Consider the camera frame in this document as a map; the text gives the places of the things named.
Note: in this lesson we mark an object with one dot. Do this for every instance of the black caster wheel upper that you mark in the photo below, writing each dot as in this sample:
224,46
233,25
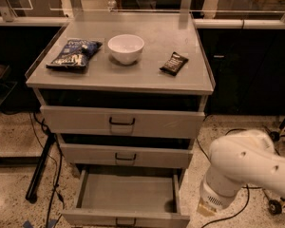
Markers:
274,136

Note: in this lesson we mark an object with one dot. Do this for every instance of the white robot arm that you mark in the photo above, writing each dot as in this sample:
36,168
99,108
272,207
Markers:
235,160

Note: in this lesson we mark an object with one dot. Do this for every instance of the black caster wheel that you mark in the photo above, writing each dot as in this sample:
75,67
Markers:
274,136
275,207

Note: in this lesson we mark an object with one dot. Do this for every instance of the grey top drawer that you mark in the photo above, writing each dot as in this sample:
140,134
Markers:
128,122

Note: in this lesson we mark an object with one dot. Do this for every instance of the grey drawer cabinet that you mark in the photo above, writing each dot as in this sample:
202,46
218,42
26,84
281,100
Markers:
105,83

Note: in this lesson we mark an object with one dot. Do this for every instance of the white bowl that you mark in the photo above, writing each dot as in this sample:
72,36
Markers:
126,48

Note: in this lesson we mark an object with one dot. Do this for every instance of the black snack bar packet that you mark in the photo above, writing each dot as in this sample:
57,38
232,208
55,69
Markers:
174,64

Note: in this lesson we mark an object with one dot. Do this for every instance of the grey drawer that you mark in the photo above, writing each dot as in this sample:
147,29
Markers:
127,197
126,156
128,122

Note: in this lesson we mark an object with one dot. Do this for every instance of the blue chip bag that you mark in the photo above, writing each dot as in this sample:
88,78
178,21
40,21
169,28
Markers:
75,54

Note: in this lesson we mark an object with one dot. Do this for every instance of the clear plastic bottle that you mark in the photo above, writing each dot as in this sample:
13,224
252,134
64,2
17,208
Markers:
112,4

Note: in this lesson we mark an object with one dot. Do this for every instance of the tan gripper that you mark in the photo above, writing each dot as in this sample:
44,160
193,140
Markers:
211,196

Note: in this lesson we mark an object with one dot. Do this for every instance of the grey bottom drawer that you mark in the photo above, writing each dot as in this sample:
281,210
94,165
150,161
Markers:
127,197

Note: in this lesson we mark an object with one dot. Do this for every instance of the black caster wheel lower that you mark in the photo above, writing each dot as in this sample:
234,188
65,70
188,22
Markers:
275,207

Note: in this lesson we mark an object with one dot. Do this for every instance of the grey middle drawer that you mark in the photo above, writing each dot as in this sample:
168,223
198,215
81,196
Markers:
126,156

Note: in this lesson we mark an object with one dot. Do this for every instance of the black table leg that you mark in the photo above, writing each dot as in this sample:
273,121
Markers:
31,195

